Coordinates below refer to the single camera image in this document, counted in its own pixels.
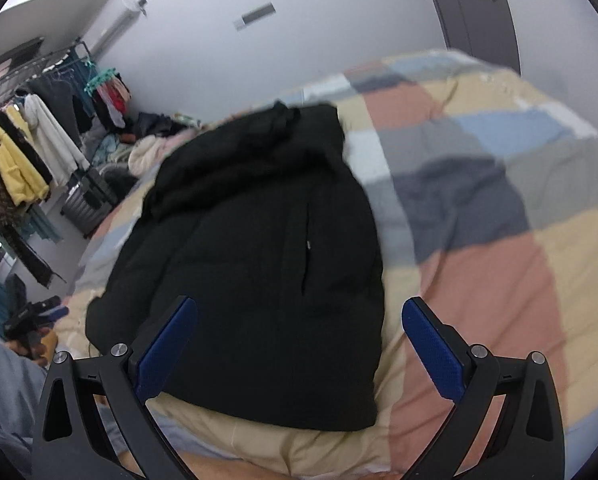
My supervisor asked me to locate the white hoodie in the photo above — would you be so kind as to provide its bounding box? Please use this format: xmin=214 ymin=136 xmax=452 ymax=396
xmin=23 ymin=93 xmax=91 ymax=187

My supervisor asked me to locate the person's left hand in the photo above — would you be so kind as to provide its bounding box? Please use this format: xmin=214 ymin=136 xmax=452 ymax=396
xmin=6 ymin=331 xmax=60 ymax=367

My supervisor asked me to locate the silver suitcase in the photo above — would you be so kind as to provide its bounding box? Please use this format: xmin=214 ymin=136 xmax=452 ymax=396
xmin=61 ymin=167 xmax=120 ymax=239

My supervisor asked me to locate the metal clothes rack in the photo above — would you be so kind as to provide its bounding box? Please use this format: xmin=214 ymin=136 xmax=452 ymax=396
xmin=0 ymin=37 xmax=100 ymax=126

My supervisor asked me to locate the grey door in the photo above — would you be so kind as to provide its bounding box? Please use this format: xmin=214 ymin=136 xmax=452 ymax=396
xmin=417 ymin=0 xmax=523 ymax=77

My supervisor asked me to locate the green clip hanger with clothes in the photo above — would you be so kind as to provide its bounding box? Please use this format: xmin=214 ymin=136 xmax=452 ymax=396
xmin=83 ymin=67 xmax=132 ymax=129

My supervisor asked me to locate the dark grey hanging garment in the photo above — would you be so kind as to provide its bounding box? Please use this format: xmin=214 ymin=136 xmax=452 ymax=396
xmin=29 ymin=74 xmax=94 ymax=136

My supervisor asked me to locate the pile of clothes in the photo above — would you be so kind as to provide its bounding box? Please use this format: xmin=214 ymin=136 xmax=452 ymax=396
xmin=91 ymin=111 xmax=201 ymax=172

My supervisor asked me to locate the patchwork bed blanket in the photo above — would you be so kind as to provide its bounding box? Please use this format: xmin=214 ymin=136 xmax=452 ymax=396
xmin=59 ymin=49 xmax=598 ymax=479

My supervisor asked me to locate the black hanging garment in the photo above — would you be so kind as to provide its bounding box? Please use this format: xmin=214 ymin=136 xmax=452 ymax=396
xmin=0 ymin=111 xmax=54 ymax=187

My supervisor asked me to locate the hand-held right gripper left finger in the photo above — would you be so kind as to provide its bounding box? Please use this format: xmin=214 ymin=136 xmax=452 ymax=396
xmin=31 ymin=296 xmax=200 ymax=480

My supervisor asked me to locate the white air conditioner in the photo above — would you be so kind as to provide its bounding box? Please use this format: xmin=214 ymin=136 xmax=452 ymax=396
xmin=98 ymin=0 xmax=148 ymax=54

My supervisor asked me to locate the yellow hoodie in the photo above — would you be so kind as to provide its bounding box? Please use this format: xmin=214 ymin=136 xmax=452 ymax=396
xmin=0 ymin=105 xmax=51 ymax=207

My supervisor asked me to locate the black puffer jacket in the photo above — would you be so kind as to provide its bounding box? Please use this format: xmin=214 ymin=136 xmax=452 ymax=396
xmin=85 ymin=101 xmax=386 ymax=433

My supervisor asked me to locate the brown patterned scarf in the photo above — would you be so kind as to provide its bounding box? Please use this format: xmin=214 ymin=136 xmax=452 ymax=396
xmin=0 ymin=147 xmax=66 ymax=289

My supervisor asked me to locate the wall control panel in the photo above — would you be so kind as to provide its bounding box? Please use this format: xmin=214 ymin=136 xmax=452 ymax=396
xmin=232 ymin=3 xmax=277 ymax=32

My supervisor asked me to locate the white fluffy cloth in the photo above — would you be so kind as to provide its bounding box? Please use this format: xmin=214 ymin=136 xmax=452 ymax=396
xmin=128 ymin=135 xmax=174 ymax=178

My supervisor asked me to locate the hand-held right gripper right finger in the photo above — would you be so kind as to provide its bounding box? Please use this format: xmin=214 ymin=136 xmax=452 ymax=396
xmin=401 ymin=296 xmax=566 ymax=480

